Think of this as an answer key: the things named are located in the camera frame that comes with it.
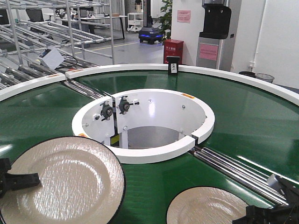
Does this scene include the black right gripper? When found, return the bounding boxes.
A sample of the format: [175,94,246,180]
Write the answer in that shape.
[232,205,299,224]

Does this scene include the metal roller rack shelving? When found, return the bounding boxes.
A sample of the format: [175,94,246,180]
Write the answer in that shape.
[0,0,114,89]

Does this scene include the red fire extinguisher box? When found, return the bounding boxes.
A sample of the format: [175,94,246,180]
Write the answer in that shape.
[163,39,184,64]

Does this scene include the beige plate with black rim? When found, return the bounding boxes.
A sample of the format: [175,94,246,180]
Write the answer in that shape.
[0,136,126,224]

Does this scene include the black framed sign stand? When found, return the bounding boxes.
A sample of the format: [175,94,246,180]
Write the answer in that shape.
[166,56,180,75]

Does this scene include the black and silver drink machine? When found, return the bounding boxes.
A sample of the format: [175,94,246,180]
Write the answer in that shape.
[196,0,242,71]

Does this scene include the steel conveyor rollers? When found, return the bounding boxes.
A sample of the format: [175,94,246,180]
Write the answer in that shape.
[189,146,288,205]

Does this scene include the right black bearing block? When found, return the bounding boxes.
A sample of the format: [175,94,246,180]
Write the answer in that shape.
[119,96,140,114]

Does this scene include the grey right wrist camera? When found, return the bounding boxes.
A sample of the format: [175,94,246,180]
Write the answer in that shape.
[266,174,293,196]

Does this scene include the white electrical control box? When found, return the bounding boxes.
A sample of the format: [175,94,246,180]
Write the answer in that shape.
[37,47,64,70]

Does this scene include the black bearing block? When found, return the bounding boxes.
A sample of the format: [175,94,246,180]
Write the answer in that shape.
[100,101,113,121]
[119,96,140,114]

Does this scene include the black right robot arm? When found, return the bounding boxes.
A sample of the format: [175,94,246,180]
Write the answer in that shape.
[232,174,299,224]

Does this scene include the white inner conveyor ring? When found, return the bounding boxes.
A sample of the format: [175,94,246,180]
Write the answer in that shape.
[71,89,215,164]

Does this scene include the wire mesh waste bin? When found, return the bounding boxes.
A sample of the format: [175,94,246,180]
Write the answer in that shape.
[255,73,275,83]

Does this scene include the pink wall notice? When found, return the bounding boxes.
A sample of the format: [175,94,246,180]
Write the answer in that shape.
[177,10,191,23]

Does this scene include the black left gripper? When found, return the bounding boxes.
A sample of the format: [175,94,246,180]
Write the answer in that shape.
[0,158,40,198]

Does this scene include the white outer conveyor rim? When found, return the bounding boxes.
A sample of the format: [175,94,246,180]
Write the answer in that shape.
[0,63,299,107]

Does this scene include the left black bearing block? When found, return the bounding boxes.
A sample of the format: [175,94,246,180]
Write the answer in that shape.
[100,101,113,121]

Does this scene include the blue-lit mobile robot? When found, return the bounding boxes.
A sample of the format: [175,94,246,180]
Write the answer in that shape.
[138,0,163,44]

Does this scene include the green potted plant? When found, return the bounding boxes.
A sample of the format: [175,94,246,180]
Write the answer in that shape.
[159,0,172,41]

